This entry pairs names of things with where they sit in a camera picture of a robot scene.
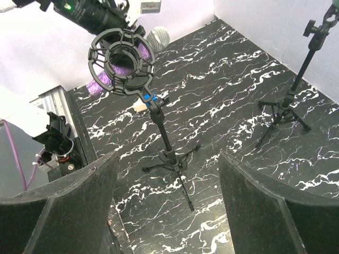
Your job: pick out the black shock mount tripod stand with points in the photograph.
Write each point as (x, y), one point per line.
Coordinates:
(172, 161)

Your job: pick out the blue white toy block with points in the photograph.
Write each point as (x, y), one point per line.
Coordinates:
(140, 106)

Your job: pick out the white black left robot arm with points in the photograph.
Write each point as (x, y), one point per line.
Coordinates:
(47, 128)

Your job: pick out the aluminium rail frame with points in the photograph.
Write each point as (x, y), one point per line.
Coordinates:
(56, 101)

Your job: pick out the mint green toy microphone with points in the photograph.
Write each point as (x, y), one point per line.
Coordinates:
(335, 3)

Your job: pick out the black slim tripod stand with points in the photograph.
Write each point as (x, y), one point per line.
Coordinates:
(283, 112)

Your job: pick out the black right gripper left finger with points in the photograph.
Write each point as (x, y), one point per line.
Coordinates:
(68, 215)

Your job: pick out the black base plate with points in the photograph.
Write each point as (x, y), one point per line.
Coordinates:
(83, 143)

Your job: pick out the purple glitter microphone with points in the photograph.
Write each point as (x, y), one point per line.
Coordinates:
(122, 61)

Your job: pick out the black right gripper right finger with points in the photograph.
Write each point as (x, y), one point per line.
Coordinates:
(268, 216)

